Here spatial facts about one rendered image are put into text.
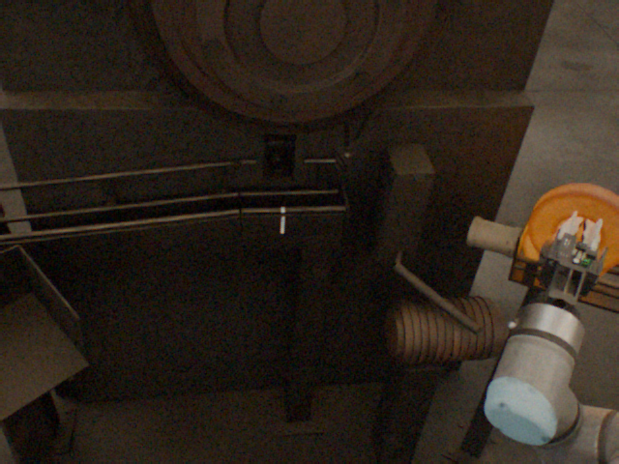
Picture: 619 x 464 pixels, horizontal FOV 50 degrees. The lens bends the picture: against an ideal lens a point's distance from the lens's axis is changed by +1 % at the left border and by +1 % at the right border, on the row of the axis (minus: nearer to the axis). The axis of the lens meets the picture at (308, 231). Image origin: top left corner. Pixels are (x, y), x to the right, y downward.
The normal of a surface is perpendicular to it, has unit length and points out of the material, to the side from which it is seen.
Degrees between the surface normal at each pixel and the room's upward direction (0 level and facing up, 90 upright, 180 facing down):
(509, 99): 0
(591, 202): 88
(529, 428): 102
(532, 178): 0
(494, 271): 0
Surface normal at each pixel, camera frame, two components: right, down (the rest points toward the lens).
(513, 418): -0.51, 0.69
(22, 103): 0.07, -0.74
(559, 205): -0.45, 0.55
